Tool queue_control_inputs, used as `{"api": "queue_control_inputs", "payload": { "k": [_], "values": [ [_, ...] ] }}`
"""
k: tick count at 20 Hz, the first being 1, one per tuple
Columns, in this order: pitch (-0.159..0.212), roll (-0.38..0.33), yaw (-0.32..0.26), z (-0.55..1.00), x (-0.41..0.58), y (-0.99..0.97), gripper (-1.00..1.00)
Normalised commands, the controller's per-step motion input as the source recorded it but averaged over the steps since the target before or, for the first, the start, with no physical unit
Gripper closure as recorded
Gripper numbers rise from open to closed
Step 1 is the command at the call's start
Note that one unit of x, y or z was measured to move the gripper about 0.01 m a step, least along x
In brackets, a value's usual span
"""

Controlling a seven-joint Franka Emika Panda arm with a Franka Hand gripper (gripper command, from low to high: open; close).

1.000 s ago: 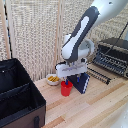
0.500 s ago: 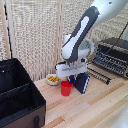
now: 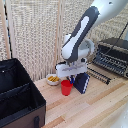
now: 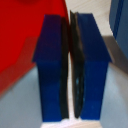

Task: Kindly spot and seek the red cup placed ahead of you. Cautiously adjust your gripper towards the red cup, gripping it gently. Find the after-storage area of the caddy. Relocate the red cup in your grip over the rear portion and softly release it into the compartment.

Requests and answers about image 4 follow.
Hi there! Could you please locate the red plastic cup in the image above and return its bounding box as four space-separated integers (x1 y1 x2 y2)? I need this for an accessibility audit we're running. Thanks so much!
0 0 67 98

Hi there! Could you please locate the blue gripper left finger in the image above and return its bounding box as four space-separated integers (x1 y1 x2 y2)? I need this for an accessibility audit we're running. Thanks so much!
31 14 70 122

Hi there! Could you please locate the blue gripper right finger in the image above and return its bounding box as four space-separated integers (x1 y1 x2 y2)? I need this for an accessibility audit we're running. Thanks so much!
69 11 113 121

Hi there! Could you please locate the dark blue rectangular box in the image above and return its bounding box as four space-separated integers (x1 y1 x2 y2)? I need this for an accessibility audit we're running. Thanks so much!
109 0 128 52

